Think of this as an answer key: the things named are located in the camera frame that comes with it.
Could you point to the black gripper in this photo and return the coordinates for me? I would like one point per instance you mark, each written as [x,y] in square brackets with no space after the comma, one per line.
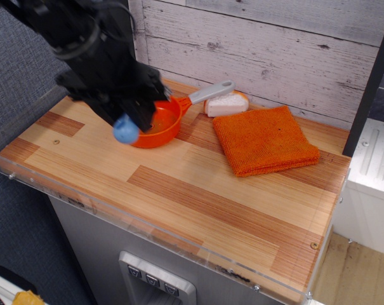
[103,65]

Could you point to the blue and grey scoop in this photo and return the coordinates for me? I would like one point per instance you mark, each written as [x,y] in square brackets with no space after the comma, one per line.
[125,131]

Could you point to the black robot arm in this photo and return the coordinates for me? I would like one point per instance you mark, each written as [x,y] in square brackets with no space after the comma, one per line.
[54,20]

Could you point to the orange folded cloth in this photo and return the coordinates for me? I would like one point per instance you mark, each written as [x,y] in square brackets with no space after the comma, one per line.
[264,141]

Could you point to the white and orange cheese wedge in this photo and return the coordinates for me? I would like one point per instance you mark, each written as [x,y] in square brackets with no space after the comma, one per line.
[229,104]

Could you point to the clear acrylic table guard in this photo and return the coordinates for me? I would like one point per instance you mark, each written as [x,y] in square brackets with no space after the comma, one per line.
[266,232]

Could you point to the grey toy fridge cabinet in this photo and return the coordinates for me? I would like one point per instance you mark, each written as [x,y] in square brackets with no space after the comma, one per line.
[124,267]

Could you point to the white toy sink unit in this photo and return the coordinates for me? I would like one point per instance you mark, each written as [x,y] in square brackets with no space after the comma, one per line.
[359,214]

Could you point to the orange pot with grey handle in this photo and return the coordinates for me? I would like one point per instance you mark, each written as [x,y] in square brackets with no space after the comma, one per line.
[166,121]

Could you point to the dark grey right post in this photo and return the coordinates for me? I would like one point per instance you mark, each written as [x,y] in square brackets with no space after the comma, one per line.
[367,100]

